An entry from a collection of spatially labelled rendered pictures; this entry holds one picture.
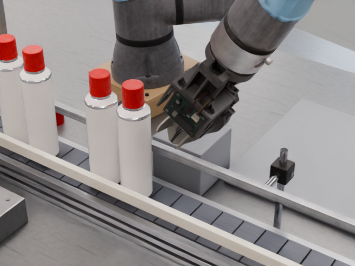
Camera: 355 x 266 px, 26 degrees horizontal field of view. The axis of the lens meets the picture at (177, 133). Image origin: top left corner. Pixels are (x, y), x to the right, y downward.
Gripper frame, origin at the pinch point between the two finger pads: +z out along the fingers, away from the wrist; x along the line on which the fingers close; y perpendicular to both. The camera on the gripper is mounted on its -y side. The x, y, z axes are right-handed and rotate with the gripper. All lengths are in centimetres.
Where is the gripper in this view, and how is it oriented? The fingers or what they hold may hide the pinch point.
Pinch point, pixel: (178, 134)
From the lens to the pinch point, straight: 112.9
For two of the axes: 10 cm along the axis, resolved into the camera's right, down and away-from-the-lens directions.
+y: -5.6, 4.7, -6.8
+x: 7.2, 6.9, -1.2
